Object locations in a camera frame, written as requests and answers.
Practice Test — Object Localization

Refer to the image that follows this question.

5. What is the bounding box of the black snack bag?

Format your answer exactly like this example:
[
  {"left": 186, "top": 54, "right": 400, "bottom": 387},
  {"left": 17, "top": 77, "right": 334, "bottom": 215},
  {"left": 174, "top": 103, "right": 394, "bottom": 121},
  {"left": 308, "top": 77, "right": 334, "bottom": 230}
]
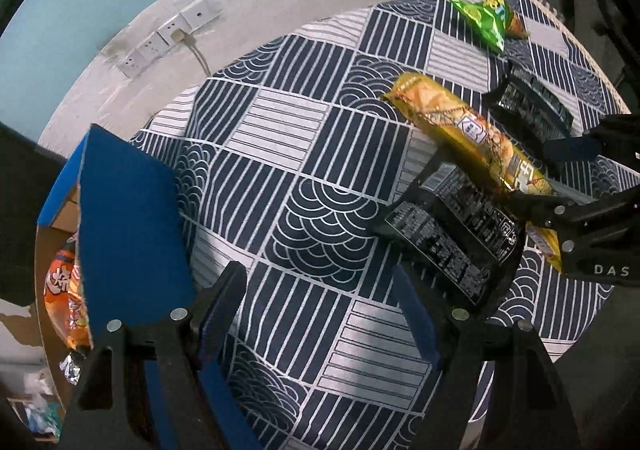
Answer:
[
  {"left": 483, "top": 62, "right": 573, "bottom": 149},
  {"left": 370, "top": 149, "right": 526, "bottom": 314}
]

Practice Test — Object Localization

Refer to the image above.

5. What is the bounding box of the yellow long snack packet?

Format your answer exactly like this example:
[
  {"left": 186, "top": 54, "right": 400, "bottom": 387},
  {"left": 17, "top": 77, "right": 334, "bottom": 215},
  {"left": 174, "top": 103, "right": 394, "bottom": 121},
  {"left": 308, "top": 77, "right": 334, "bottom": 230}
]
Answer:
[{"left": 380, "top": 71, "right": 564, "bottom": 273}]

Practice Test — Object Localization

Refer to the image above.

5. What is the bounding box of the green peanut snack bag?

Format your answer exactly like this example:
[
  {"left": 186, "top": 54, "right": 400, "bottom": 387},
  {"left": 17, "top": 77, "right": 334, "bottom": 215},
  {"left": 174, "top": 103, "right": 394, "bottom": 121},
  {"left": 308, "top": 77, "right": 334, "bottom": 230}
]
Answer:
[{"left": 449, "top": 0, "right": 529, "bottom": 53}]

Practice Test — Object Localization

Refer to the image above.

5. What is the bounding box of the orange snack bag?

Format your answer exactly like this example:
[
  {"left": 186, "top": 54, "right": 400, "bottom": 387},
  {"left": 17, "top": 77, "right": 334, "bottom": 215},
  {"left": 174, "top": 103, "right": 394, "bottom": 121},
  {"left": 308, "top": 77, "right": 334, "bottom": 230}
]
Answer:
[{"left": 43, "top": 233, "right": 93, "bottom": 352}]

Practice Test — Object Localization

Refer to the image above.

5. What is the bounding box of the silver snack bar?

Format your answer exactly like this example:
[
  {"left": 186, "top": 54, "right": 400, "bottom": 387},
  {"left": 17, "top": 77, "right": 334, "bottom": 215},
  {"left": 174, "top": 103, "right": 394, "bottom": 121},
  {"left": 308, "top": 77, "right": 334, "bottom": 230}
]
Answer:
[{"left": 58, "top": 350, "right": 84, "bottom": 386}]

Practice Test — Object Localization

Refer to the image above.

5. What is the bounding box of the blue cardboard box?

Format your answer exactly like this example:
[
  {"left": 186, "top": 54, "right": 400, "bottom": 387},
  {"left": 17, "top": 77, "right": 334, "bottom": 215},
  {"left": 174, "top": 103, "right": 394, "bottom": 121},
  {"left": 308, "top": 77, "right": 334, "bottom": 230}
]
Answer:
[{"left": 35, "top": 125, "right": 195, "bottom": 406}]

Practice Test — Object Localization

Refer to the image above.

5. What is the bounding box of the navy patterned tablecloth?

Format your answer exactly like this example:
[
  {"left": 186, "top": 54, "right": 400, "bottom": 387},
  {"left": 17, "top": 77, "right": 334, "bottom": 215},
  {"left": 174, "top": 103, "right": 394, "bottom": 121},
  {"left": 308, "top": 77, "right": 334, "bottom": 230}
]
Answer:
[{"left": 132, "top": 0, "right": 626, "bottom": 449}]

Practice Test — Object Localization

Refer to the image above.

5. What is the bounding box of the grey plug and cable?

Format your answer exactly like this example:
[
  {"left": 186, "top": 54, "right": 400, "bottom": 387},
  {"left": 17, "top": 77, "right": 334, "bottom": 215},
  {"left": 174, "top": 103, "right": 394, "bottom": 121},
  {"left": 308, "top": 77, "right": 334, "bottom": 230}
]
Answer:
[{"left": 170, "top": 28, "right": 213, "bottom": 78}]

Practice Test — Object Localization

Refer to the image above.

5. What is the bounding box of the white wall socket strip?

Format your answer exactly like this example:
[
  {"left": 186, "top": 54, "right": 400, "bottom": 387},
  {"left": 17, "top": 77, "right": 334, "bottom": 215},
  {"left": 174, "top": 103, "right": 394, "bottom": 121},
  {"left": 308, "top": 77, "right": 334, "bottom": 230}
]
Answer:
[{"left": 117, "top": 0, "right": 222, "bottom": 79}]

